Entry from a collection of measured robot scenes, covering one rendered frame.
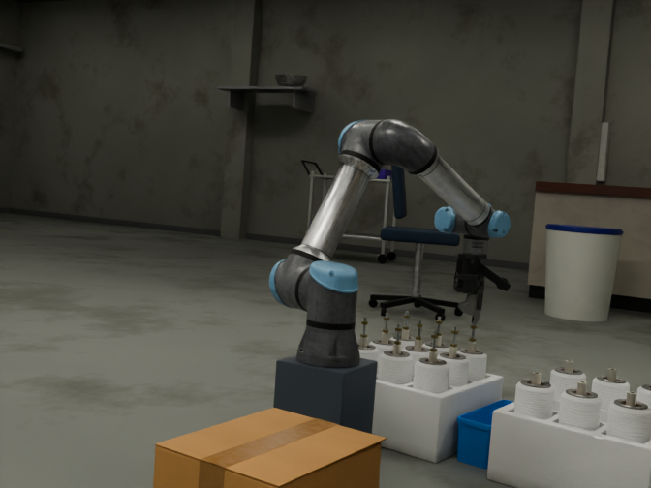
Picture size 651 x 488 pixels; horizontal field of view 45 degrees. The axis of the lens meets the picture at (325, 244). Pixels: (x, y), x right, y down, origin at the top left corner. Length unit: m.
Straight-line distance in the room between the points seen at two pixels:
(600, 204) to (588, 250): 0.99
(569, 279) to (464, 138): 4.15
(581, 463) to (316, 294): 0.74
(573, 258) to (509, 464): 3.22
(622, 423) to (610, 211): 4.20
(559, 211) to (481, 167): 2.94
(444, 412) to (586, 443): 0.39
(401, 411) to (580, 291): 3.13
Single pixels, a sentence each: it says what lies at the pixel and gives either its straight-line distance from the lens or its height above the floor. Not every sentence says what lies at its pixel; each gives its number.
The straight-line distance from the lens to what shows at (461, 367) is 2.29.
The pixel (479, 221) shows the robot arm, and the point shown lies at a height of 0.65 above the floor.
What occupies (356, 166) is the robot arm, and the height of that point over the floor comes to 0.77.
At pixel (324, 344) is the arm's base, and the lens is 1.82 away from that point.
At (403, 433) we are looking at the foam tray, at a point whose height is 0.06.
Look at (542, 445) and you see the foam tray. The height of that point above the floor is 0.12.
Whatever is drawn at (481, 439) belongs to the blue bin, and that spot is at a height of 0.08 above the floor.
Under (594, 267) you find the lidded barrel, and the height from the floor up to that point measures 0.35.
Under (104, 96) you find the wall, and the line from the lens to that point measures 12.08.
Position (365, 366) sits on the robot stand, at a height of 0.30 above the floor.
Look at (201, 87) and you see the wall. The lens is 10.94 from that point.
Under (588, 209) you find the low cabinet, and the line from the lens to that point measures 6.13.
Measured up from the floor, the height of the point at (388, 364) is 0.23.
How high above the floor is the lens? 0.70
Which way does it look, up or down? 4 degrees down
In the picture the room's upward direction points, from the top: 4 degrees clockwise
